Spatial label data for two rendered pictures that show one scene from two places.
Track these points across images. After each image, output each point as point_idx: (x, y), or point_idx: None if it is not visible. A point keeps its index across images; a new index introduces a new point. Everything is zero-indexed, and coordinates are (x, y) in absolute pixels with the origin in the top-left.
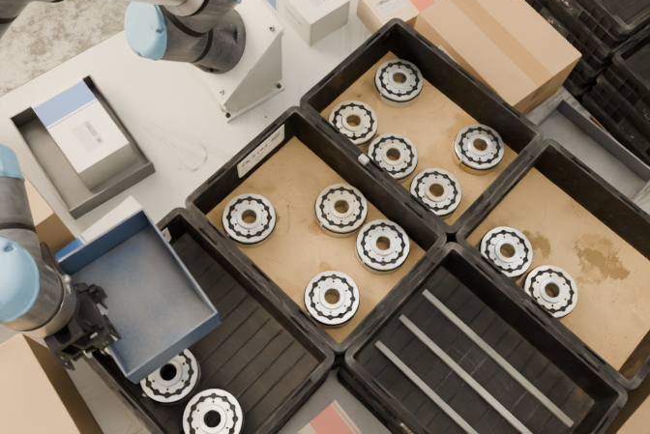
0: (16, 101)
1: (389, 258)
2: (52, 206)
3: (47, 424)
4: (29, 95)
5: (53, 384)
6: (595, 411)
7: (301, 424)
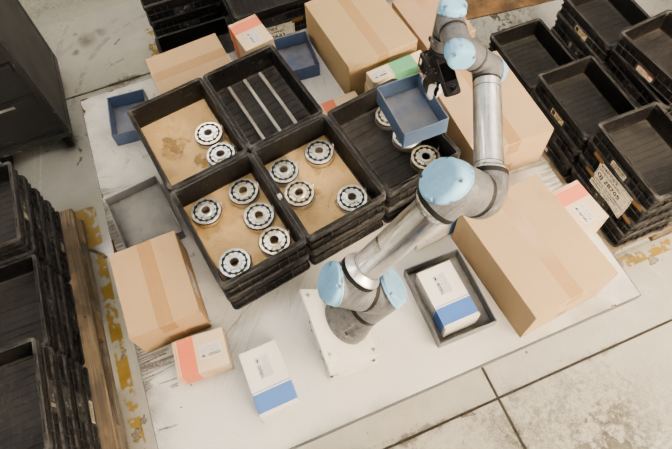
0: (494, 346)
1: (283, 162)
2: (469, 266)
3: (463, 118)
4: (485, 350)
5: (461, 136)
6: (217, 84)
7: None
